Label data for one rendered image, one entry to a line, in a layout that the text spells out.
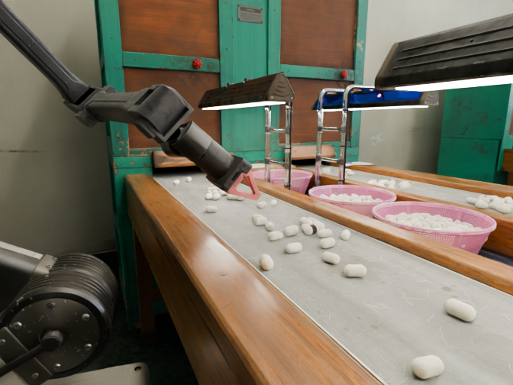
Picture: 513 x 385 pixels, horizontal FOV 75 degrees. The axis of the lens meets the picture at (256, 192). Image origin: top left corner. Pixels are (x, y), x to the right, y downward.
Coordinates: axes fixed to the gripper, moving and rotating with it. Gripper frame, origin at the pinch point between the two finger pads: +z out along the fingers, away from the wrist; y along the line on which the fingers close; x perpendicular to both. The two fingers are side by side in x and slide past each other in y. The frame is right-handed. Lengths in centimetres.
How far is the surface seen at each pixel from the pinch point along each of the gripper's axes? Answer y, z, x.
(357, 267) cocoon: -21.8, 11.4, 0.8
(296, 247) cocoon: -8.8, 9.3, 3.6
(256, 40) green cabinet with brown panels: 96, 1, -69
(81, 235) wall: 178, 9, 74
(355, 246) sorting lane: -10.6, 20.0, -4.0
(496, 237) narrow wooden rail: -16, 51, -28
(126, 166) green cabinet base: 94, -9, 16
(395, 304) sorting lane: -30.4, 12.0, 2.6
